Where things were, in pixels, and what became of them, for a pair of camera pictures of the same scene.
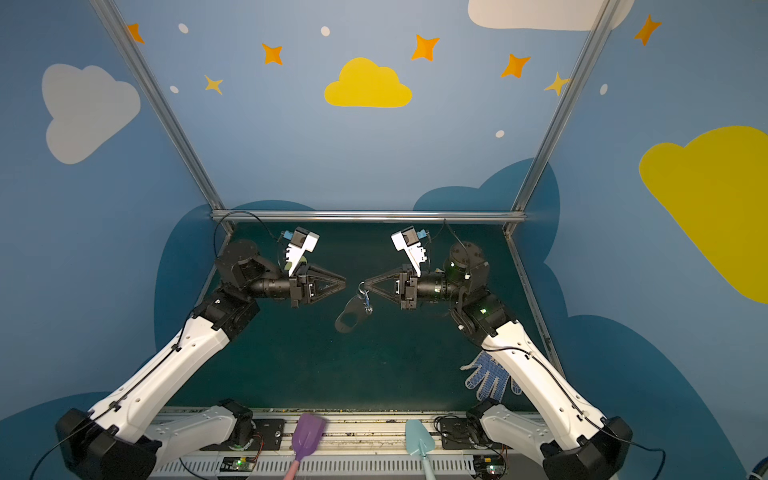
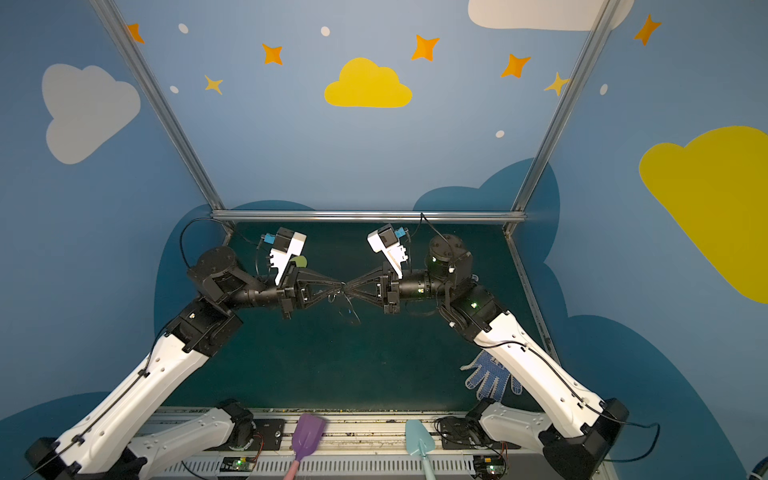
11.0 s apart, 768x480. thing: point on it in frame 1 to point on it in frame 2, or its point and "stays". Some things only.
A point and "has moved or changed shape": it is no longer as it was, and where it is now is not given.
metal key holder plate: x=350 y=316 has moved or changed shape
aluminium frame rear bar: x=366 y=214 stays
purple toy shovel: x=306 y=438 stays
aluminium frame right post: x=517 y=215 stays
